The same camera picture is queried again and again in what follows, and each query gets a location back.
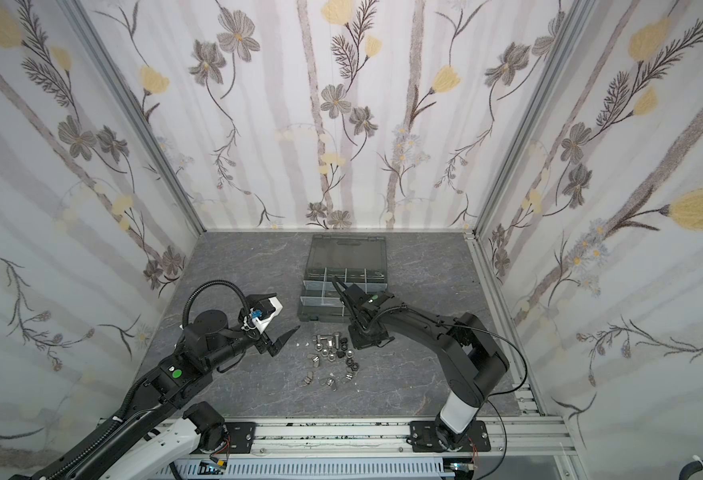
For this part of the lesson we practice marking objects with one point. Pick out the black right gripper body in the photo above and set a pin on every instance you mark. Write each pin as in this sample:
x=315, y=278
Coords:
x=359, y=314

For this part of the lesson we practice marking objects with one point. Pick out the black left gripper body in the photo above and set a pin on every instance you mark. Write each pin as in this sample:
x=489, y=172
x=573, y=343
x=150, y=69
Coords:
x=263, y=344

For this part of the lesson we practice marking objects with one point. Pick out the black nut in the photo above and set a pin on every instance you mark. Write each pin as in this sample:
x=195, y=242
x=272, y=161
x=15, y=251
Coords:
x=352, y=365

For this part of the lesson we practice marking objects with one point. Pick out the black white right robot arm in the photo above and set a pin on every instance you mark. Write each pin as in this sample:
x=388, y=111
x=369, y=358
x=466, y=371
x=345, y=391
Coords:
x=470, y=358

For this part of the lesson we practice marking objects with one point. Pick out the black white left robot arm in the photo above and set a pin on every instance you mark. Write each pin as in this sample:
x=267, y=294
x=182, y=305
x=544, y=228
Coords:
x=204, y=346

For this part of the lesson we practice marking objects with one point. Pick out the green plastic organizer box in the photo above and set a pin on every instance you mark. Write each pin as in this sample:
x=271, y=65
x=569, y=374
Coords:
x=351, y=259

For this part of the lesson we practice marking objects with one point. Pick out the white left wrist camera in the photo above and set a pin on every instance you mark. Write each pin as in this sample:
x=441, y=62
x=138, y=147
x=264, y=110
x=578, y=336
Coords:
x=262, y=310

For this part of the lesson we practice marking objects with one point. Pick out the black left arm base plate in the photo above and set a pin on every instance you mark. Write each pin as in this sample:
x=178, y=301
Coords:
x=240, y=437

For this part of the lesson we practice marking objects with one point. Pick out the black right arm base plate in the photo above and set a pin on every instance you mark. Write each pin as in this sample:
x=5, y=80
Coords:
x=434, y=437

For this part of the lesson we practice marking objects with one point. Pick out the white slotted cable duct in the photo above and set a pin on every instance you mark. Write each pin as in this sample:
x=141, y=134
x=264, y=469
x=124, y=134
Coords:
x=316, y=468

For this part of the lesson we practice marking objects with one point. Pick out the aluminium front rail frame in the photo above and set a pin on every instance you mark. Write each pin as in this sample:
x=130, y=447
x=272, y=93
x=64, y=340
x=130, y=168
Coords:
x=522, y=447

